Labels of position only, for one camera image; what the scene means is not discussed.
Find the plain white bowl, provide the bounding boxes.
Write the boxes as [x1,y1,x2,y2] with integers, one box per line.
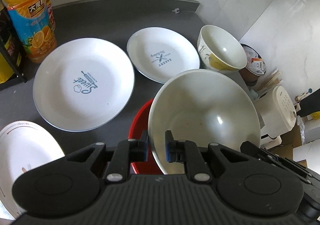
[148,69,261,175]

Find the white plate Sweet print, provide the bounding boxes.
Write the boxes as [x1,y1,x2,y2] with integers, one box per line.
[33,38,135,132]

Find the white plate with flower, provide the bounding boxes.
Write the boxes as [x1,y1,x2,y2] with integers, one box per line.
[1,120,65,220]

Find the white plate Bakery print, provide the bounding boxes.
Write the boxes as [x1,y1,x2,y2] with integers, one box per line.
[126,27,200,84]

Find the white bowl yellow pattern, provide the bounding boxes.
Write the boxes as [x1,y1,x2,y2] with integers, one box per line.
[197,25,247,74]

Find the black kitchen rack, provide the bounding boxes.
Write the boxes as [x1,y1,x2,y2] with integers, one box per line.
[0,0,28,92]

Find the cardboard boxes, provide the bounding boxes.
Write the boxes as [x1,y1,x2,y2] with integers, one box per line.
[269,124,302,160]

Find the white air fryer appliance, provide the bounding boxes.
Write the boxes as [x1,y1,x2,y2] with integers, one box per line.
[253,86,297,144]

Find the brown bowl with packets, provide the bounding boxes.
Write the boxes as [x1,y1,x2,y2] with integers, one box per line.
[239,44,266,86]

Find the dark soy sauce jug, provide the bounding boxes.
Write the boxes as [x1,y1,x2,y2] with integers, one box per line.
[0,2,23,84]

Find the red drink can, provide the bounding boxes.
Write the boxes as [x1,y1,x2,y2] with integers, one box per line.
[46,0,56,31]

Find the orange juice bottle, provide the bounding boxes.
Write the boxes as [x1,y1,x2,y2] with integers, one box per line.
[3,0,57,64]

